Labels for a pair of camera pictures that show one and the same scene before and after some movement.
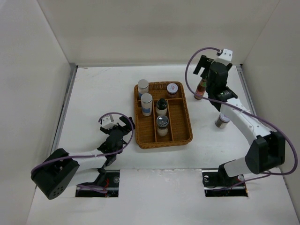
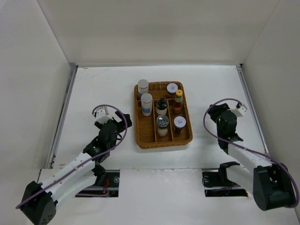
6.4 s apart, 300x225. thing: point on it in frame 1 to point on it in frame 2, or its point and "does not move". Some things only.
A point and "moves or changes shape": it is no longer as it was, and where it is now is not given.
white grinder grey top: (162, 123) does not move
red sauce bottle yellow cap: (201, 89) to (178, 102)
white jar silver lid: (146, 101) does not move
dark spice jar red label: (222, 119) moves or changes shape
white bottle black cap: (161, 107) does not move
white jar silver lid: (143, 87) does not move
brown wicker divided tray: (161, 115) does not move
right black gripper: (204, 63) to (215, 110)
